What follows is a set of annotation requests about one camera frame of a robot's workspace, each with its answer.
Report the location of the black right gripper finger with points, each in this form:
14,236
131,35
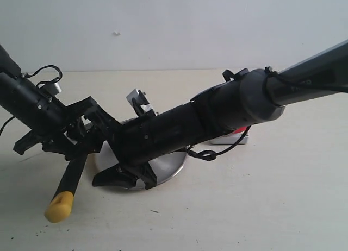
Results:
147,175
114,176

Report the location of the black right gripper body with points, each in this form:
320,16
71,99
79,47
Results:
150,137

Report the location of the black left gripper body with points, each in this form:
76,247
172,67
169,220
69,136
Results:
58,128

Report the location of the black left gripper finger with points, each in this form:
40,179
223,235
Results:
102,123
26,142

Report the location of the yellow black claw hammer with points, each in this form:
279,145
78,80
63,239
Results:
61,204

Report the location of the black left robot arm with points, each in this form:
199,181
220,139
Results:
15,89

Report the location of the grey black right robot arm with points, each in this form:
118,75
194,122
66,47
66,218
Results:
245,99

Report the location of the red dome push button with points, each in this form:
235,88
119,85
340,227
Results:
228,139

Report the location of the round steel plate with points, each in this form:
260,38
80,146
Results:
165,166

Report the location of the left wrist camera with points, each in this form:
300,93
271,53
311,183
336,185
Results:
49,87

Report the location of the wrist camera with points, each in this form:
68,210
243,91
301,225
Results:
49,87
140,104

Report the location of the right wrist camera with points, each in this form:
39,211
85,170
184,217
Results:
140,104

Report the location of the small white wall hook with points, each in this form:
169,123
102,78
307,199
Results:
116,33

